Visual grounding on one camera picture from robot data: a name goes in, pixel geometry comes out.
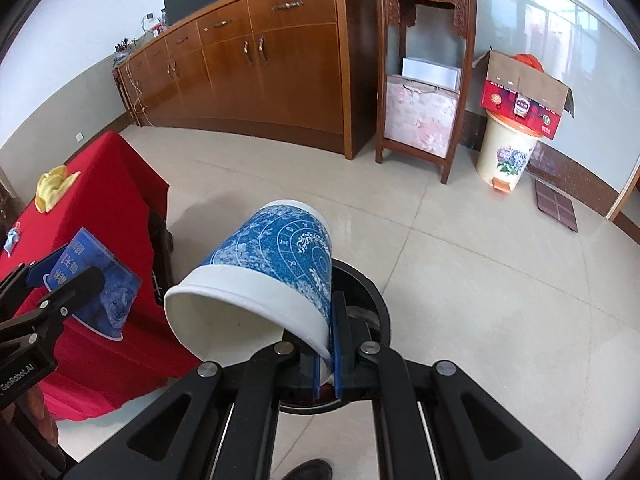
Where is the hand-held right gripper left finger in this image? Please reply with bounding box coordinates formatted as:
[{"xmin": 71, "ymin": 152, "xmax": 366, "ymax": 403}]
[{"xmin": 65, "ymin": 342, "xmax": 322, "ymax": 480}]

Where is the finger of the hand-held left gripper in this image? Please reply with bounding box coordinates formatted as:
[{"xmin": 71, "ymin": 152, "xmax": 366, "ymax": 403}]
[
  {"xmin": 0, "ymin": 249, "xmax": 68, "ymax": 307},
  {"xmin": 0, "ymin": 266, "xmax": 106, "ymax": 342}
]

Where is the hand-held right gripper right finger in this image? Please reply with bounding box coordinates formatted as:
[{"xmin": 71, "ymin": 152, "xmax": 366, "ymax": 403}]
[{"xmin": 329, "ymin": 290, "xmax": 567, "ymax": 480}]

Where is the small blue paper cup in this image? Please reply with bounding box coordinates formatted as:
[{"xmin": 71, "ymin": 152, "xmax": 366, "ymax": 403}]
[{"xmin": 42, "ymin": 227, "xmax": 142, "ymax": 342}]

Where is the wide blue patterned paper cup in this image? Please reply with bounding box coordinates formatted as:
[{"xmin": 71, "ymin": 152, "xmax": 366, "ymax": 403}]
[{"xmin": 164, "ymin": 201, "xmax": 335, "ymax": 386}]

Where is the person's left forearm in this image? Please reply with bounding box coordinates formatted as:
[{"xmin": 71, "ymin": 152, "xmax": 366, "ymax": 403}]
[{"xmin": 0, "ymin": 390, "xmax": 68, "ymax": 480}]

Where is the yellow cloth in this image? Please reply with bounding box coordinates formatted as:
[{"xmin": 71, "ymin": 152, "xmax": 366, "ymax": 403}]
[{"xmin": 35, "ymin": 165, "xmax": 81, "ymax": 213}]

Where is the person's black shoe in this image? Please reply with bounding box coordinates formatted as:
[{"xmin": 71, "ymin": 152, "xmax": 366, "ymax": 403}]
[{"xmin": 277, "ymin": 458, "xmax": 333, "ymax": 480}]

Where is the red tablecloth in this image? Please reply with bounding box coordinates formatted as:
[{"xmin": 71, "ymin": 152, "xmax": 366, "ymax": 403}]
[{"xmin": 0, "ymin": 131, "xmax": 201, "ymax": 423}]

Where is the pink floral bag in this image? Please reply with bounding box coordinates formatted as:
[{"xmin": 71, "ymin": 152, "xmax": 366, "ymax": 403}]
[{"xmin": 385, "ymin": 74, "xmax": 461, "ymax": 157}]

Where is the cream flowered pedal bin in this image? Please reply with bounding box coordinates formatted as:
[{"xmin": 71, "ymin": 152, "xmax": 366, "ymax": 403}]
[{"xmin": 475, "ymin": 112, "xmax": 543, "ymax": 196}]

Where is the brown floor scale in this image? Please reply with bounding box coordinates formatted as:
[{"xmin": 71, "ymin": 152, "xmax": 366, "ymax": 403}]
[{"xmin": 535, "ymin": 178, "xmax": 579, "ymax": 233}]

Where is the wooden sideboard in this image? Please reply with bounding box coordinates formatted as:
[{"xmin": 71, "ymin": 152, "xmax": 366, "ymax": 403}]
[{"xmin": 112, "ymin": 0, "xmax": 378, "ymax": 161}]

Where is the flat white box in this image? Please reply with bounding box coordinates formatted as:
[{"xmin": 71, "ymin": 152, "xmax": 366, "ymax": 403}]
[{"xmin": 402, "ymin": 57, "xmax": 462, "ymax": 92}]

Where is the carved wooden stand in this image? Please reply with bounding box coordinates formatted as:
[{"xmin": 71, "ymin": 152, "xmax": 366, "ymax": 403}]
[{"xmin": 372, "ymin": 0, "xmax": 480, "ymax": 185}]

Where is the red printed cardboard box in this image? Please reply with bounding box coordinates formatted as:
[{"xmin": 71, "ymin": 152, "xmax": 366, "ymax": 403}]
[{"xmin": 472, "ymin": 51, "xmax": 576, "ymax": 140}]

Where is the glass sliding door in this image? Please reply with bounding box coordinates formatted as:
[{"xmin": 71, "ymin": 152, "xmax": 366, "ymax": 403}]
[{"xmin": 465, "ymin": 0, "xmax": 640, "ymax": 221}]

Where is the beige cable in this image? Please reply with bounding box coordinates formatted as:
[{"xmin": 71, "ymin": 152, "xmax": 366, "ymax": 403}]
[{"xmin": 120, "ymin": 57, "xmax": 151, "ymax": 116}]

